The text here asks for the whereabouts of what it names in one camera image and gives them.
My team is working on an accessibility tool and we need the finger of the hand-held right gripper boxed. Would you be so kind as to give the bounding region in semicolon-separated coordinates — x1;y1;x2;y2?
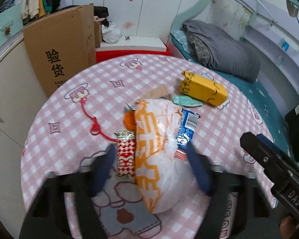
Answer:
240;132;293;192
256;134;299;173

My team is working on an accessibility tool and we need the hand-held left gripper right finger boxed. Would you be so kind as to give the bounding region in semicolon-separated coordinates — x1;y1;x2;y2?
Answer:
186;141;274;239

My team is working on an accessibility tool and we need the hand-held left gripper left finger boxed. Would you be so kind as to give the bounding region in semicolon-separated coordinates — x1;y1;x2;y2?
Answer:
19;143;117;239

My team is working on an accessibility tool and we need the small orange red wrapper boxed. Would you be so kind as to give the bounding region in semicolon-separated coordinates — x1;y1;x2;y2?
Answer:
175;150;190;160

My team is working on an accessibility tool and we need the red patterned wrapper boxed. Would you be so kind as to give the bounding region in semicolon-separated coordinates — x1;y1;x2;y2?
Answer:
114;130;136;178

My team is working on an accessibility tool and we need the blue snack wrapper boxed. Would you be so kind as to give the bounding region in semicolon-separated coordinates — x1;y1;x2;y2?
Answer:
175;109;200;152

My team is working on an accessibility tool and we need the red string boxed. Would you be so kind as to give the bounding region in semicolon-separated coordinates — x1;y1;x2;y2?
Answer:
80;99;118;140

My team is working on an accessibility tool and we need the orange white plastic bag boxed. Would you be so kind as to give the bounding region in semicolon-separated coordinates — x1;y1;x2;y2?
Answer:
134;99;199;214

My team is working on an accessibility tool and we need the orange bottle cap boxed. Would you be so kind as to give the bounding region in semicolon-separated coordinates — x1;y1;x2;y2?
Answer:
124;112;136;130

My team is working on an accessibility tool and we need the teal face mask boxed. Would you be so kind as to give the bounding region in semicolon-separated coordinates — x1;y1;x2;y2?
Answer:
171;94;204;108

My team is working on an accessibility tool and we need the yellow carton box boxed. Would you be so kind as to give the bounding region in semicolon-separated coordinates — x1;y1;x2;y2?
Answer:
179;71;229;108

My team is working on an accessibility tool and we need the brown paper scrap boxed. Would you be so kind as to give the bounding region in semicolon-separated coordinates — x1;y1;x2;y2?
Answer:
141;85;174;103

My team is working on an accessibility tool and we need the person's right hand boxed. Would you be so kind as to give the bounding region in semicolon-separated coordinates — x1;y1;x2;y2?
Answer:
280;216;294;235

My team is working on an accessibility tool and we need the round table, pink checked cloth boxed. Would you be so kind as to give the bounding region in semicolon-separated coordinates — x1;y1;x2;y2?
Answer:
20;54;288;239

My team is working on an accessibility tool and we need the teal printed bedsheet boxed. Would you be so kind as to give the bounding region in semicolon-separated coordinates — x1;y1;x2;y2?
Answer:
168;33;299;160

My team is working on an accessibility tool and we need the grey quilt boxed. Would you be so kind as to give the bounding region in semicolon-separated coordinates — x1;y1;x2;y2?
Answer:
181;19;261;82

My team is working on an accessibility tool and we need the plaid blanket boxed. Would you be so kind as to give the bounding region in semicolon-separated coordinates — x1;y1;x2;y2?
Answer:
189;33;212;66

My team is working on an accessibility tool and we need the low white cabinet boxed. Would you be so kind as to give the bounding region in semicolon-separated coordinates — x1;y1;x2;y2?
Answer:
0;32;49;155

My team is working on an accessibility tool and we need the red white low bench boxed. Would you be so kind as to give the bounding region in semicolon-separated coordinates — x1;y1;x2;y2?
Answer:
96;36;172;64

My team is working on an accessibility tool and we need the blue striped pillow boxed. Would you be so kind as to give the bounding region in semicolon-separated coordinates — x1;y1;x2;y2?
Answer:
170;28;192;53

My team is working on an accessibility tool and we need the tall cardboard box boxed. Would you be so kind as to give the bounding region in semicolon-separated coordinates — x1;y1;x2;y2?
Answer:
22;4;97;97

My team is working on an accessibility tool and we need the black clothes heap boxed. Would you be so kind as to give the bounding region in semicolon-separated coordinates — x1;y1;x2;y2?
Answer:
93;6;109;26

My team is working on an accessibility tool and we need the black flat garment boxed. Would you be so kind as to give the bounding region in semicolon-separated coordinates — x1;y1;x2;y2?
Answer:
56;5;84;12

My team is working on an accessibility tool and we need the white wardrobe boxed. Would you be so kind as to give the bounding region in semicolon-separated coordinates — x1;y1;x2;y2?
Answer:
72;0;197;45

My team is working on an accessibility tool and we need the narrow teal drawer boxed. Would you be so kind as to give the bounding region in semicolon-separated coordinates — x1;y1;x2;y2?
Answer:
0;4;23;55

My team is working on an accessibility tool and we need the purple wall shelf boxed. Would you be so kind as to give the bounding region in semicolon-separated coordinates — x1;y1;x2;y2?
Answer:
242;22;299;100

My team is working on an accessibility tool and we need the teal bunk bed frame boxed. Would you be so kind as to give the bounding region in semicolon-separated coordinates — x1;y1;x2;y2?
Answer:
168;0;299;100

